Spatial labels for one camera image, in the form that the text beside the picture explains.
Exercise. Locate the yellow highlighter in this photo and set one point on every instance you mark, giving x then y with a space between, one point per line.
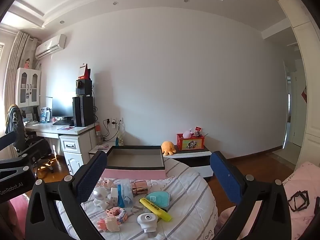
155 208

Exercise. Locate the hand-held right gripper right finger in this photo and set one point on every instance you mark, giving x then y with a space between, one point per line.
225 180

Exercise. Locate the black computer tower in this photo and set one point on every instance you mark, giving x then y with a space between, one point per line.
83 111

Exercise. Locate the black and white low cabinet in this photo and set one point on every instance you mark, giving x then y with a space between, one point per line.
197 160

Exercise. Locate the bottle with orange cap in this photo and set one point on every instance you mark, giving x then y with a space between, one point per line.
99 135

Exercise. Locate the orange plush octopus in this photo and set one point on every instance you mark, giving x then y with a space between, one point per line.
168 148

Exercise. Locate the rose gold container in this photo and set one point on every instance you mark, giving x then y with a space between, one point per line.
139 188

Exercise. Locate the red door decoration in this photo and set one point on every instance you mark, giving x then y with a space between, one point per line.
304 95

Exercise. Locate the red mouse pad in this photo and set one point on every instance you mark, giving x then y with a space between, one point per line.
66 128

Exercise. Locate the black keyboard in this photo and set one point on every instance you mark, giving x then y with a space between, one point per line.
62 122

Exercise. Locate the small doll figurine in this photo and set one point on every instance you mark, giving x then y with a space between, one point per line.
27 63

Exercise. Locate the white wall sockets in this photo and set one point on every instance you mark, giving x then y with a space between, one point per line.
113 120

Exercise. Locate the pink pig doll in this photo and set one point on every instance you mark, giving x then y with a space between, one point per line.
107 182

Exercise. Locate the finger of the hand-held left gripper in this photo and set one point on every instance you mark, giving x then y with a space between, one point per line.
7 141
15 165

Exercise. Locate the dark jacket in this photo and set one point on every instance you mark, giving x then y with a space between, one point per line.
13 120

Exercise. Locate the pink blanket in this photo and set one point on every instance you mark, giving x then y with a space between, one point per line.
18 212

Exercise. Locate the black speaker box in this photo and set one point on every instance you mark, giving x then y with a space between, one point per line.
83 87

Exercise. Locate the white desk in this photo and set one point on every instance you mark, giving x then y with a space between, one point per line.
50 128

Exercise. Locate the white nightstand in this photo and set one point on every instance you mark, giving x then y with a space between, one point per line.
100 150

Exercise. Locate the white power bank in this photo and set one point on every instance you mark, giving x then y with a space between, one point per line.
114 196

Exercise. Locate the clear plastic box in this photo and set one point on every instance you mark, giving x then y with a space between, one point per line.
128 190

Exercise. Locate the pink printed pillow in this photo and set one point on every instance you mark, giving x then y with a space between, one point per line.
295 180

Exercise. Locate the striped quilted table cover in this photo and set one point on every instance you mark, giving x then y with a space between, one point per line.
187 192

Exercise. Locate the pink block figure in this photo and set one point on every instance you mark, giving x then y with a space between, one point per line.
116 214
108 224

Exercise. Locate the black office chair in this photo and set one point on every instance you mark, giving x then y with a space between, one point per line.
37 150

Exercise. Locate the black computer monitor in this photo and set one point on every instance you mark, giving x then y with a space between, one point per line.
62 106

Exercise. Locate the red and white box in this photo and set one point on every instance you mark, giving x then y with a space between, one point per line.
83 72

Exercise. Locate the white wardrobe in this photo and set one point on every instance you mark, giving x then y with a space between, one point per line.
310 80

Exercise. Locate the white air conditioner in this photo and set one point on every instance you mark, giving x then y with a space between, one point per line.
50 46

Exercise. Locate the teal case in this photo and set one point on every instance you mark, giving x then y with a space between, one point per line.
160 198

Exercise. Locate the blue and white pack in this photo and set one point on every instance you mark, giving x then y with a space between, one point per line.
45 115

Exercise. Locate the row of books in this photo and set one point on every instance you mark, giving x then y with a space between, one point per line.
36 113

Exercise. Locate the pink plush toy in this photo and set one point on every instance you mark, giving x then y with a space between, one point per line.
187 133

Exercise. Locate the blue snack bag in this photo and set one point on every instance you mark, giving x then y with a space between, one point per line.
120 138

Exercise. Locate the white round device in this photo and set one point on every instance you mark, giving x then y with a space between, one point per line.
147 221

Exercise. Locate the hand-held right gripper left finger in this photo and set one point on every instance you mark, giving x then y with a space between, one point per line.
92 177

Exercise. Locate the pink box with dark rim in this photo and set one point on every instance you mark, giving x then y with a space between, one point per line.
135 173

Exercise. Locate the white egg shaped gadget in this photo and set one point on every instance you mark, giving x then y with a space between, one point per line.
100 197

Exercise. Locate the white glass-door cabinet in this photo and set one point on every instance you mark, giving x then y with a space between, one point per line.
28 87

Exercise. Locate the small red card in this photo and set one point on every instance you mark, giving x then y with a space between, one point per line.
198 130

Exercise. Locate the red storage box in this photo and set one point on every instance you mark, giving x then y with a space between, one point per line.
190 143

